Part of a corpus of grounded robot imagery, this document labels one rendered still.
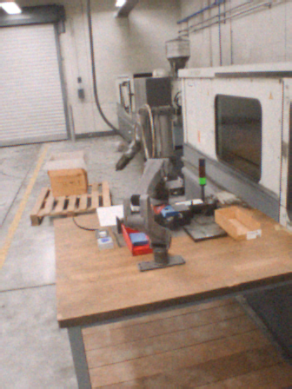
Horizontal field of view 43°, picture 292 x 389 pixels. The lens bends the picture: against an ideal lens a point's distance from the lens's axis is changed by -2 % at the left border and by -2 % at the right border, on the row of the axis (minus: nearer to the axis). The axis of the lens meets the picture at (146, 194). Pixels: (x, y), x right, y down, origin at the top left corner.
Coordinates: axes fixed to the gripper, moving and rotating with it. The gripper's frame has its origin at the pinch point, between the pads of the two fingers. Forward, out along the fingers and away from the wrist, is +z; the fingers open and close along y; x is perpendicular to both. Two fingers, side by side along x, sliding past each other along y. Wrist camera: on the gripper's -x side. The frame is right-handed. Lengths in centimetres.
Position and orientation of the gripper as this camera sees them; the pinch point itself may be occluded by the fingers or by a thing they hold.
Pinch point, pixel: (156, 209)
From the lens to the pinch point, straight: 163.7
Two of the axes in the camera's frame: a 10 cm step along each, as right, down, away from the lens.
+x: -9.6, 1.5, -2.2
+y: -2.6, -7.1, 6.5
